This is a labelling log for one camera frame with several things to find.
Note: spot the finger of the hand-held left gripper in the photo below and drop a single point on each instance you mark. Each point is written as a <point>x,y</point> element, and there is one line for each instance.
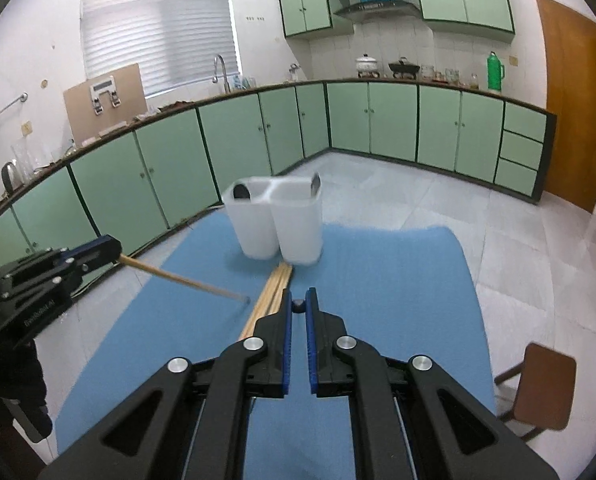
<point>103,247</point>
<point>73,276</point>

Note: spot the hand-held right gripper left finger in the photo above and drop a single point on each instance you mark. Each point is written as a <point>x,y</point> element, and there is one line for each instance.
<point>286,355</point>

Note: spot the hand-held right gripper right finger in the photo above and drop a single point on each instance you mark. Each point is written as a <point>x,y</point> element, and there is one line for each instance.
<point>312,355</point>

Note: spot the white two-compartment utensil holder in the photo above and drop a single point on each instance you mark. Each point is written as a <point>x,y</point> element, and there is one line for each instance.
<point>298,230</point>

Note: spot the person's left forearm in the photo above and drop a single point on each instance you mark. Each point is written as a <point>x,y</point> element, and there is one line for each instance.
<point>13,385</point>

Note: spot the blue table mat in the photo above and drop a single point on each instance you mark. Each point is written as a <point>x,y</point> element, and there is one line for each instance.
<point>387,285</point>

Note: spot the green base cabinet run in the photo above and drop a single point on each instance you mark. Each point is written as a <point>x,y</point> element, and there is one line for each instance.
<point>168,160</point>

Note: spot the clear glass pitcher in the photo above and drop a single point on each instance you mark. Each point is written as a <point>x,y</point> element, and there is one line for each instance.
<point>23,162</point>

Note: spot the metal electric kettle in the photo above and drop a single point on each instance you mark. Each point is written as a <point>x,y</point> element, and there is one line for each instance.
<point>10,175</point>

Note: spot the black ladle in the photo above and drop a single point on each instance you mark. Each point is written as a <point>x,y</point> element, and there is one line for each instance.
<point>240,192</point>

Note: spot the cardboard board with clamps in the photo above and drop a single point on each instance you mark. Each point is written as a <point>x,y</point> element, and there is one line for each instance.
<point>128,95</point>

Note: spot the white mounted device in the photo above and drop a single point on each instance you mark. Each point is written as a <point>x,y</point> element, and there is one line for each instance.
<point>103,85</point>

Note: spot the metal towel bar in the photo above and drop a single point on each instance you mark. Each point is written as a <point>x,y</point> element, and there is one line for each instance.
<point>8,106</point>

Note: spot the dark grey utensil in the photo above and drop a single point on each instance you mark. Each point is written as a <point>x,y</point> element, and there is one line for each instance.
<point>315,184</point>

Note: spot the metal sink faucet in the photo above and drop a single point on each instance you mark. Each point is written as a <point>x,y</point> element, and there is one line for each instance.
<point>226,77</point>

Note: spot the clear plastic bottle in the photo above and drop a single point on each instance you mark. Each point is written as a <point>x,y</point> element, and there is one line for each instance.
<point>237,82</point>

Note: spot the white window blind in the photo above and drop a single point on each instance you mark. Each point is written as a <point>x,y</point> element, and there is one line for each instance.
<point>158,25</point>

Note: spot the brown wooden chair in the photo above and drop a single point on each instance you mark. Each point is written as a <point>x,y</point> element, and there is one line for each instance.
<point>542,390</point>

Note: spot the small countertop dispenser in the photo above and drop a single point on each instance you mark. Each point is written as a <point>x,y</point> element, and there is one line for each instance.
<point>294,74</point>

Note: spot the green base cabinet with drawers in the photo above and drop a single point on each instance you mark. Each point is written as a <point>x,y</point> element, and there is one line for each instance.
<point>437,125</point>

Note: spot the white lidded pot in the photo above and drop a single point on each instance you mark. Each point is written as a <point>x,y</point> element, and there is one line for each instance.
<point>366,64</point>

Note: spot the black wok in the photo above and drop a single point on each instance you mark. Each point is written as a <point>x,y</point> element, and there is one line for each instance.
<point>403,66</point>

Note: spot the green thermos flask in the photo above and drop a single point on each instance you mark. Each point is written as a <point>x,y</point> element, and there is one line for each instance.
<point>495,75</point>

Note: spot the wooden door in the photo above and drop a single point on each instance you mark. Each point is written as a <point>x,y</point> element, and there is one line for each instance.
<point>572,110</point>

